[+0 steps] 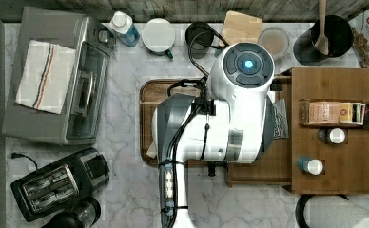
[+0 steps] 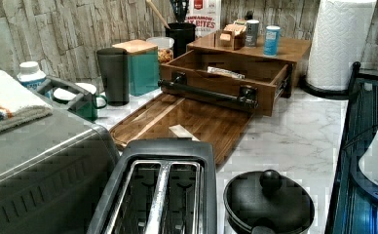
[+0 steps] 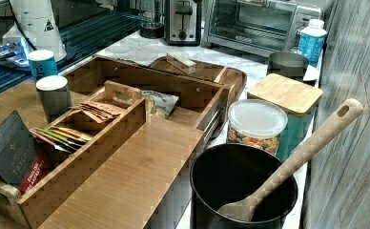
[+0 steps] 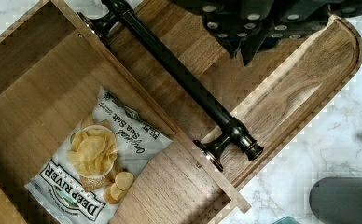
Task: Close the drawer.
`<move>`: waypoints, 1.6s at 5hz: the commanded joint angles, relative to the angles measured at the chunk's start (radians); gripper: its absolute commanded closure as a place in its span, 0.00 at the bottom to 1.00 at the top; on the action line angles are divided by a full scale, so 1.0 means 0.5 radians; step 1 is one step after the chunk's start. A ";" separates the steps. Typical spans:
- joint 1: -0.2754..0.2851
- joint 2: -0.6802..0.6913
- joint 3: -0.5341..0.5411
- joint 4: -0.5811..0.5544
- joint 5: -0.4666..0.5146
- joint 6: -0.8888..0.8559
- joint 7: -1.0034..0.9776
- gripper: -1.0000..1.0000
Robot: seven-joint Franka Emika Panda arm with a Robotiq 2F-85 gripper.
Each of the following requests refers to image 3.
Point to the bamboo drawer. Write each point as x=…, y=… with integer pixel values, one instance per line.
x=88, y=77

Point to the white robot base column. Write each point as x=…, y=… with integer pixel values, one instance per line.
x=34, y=21

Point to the white snack packet in drawer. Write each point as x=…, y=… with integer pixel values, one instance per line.
x=159, y=104

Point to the dark wooden serving tray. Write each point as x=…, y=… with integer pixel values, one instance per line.
x=230, y=81

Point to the black utensil crock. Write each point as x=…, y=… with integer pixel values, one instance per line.
x=231, y=172

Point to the clear jar with snack mix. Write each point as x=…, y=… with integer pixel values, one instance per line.
x=256, y=123

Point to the brown tea bag packets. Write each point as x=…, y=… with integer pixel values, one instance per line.
x=97, y=111

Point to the small black round dish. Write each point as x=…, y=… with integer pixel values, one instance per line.
x=152, y=30

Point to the silver toaster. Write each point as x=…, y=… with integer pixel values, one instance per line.
x=183, y=22

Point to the wooden spatula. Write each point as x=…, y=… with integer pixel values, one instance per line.
x=343, y=116

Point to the grey metal cup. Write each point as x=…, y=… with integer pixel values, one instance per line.
x=288, y=64

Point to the teal canister bamboo lid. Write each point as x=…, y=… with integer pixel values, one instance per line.
x=297, y=99

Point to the silver toaster oven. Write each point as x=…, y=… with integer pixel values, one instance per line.
x=258, y=26

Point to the yellow green tea bag packets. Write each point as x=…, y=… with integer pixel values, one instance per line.
x=61, y=138

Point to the grey can white lid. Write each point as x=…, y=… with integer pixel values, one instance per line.
x=54, y=95

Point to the white saucer plate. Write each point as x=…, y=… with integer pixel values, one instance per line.
x=311, y=74

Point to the blue bottle white cap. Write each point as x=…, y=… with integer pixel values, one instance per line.
x=311, y=41

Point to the blue can white lid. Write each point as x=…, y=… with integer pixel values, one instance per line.
x=42, y=64

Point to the black Taylors tea box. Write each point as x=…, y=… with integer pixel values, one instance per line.
x=23, y=162

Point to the bamboo tea caddy with handles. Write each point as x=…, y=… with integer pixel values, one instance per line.
x=69, y=171

